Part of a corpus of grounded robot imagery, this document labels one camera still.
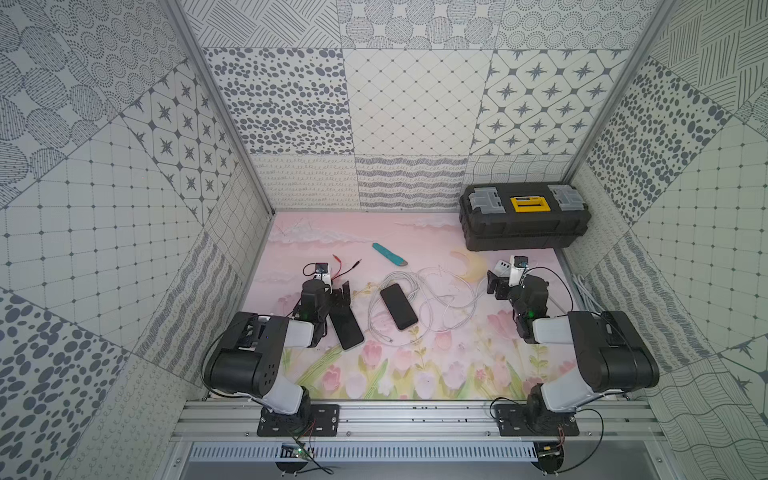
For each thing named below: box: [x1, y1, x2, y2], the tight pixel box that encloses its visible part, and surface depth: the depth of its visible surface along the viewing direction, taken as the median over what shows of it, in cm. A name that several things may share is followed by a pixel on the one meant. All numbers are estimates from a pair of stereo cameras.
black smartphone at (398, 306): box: [380, 283, 418, 330], surface depth 95 cm
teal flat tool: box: [372, 243, 408, 267], surface depth 109 cm
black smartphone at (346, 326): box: [329, 304, 365, 350], surface depth 92 cm
